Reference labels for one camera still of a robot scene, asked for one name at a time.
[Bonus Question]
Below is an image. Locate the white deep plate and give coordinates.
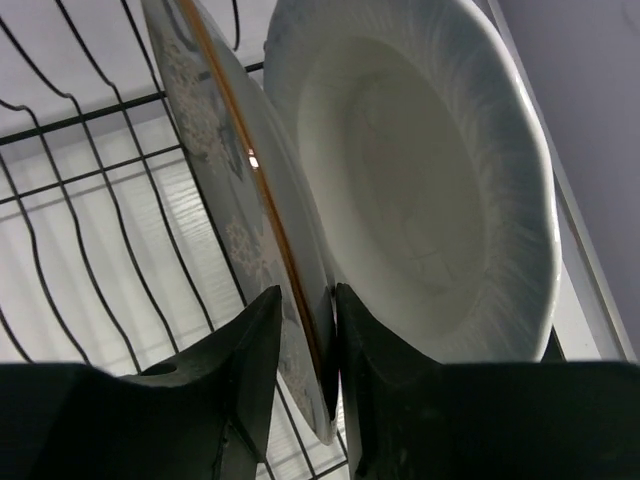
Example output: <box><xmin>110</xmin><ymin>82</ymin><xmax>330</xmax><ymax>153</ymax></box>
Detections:
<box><xmin>264</xmin><ymin>1</ymin><xmax>561</xmax><ymax>363</ymax></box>

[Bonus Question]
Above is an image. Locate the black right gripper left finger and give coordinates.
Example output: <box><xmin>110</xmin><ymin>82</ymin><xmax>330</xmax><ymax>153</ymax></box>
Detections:
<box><xmin>1</xmin><ymin>286</ymin><xmax>282</xmax><ymax>479</ymax></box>

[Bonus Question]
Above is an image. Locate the black wire dish rack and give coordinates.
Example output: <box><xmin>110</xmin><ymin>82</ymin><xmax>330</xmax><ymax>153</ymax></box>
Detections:
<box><xmin>0</xmin><ymin>0</ymin><xmax>351</xmax><ymax>480</ymax></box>

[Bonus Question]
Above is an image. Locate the grey-green mottled plate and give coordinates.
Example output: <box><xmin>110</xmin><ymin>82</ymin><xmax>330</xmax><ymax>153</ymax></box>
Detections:
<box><xmin>142</xmin><ymin>1</ymin><xmax>338</xmax><ymax>444</ymax></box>

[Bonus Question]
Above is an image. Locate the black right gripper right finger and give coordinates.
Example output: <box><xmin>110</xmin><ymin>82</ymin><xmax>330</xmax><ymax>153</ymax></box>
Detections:
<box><xmin>336</xmin><ymin>284</ymin><xmax>639</xmax><ymax>479</ymax></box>

